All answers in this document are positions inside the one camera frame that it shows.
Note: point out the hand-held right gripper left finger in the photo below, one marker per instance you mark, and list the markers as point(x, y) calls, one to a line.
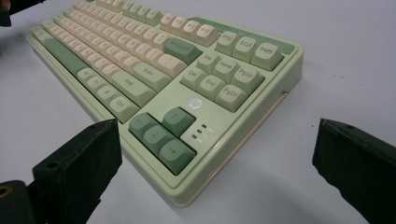
point(77, 168)

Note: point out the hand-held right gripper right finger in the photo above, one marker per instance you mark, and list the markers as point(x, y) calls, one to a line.
point(358, 165)

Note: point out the green and cream keyboard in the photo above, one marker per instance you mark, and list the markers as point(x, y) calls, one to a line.
point(218, 109)

